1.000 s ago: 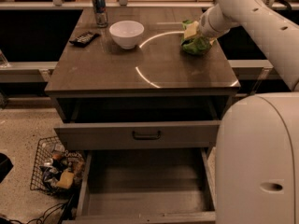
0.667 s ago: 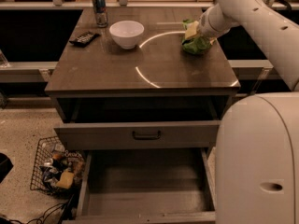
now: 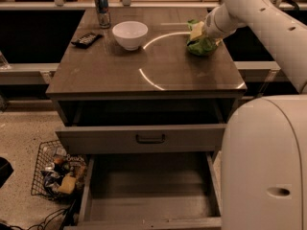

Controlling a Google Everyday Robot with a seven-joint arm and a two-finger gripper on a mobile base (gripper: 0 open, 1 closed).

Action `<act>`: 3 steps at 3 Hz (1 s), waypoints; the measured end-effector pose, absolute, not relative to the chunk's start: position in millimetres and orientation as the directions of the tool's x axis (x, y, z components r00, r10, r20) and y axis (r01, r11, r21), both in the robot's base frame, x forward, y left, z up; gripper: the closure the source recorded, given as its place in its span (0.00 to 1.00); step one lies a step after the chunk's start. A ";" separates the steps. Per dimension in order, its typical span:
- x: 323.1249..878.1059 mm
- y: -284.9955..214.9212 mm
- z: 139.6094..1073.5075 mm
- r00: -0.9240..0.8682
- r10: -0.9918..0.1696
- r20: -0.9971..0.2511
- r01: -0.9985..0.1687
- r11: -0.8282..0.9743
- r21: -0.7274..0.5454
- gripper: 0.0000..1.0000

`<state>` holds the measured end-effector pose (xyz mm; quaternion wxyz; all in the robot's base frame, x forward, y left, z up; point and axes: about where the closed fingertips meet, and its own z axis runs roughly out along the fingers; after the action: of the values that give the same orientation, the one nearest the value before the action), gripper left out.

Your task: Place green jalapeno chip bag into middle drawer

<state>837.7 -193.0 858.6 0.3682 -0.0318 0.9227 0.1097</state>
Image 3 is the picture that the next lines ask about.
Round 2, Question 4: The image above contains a grey drawer cabinet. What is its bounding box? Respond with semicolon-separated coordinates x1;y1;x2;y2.
47;8;247;127

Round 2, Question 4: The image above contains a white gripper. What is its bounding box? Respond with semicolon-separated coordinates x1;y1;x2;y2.
190;5;238;46

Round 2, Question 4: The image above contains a middle open drawer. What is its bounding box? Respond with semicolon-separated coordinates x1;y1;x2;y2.
64;152;222;230

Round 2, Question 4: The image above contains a black object at left edge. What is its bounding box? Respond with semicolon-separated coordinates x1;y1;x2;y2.
0;157;13;188

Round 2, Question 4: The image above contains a black cable on floor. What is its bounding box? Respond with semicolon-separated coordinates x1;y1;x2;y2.
0;206;76;230

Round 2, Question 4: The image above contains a black snack bar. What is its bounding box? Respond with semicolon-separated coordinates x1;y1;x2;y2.
72;33;103;49

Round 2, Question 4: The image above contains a blue silver drink can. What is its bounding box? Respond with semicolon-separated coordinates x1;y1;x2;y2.
94;0;111;28

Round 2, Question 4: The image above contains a yellow sponge in basket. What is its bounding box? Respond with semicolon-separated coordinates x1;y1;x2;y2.
59;175;76;195

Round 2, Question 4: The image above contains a green jalapeno chip bag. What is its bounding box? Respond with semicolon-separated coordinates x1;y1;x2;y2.
186;19;219;57

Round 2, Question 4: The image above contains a black wire basket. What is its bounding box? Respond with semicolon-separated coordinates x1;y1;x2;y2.
31;140;87;200

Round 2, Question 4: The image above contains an open drawer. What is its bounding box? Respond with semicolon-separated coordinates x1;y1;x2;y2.
56;99;226;154
64;152;222;230

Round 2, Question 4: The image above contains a white ceramic bowl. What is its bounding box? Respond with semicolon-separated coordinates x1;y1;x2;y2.
112;21;148;51

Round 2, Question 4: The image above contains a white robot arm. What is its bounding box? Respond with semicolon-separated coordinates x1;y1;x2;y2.
201;0;307;230

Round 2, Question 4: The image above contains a black drawer handle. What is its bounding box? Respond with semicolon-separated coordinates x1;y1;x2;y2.
135;134;166;144

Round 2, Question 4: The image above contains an upper open drawer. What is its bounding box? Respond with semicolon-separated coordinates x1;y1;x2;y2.
56;99;226;154

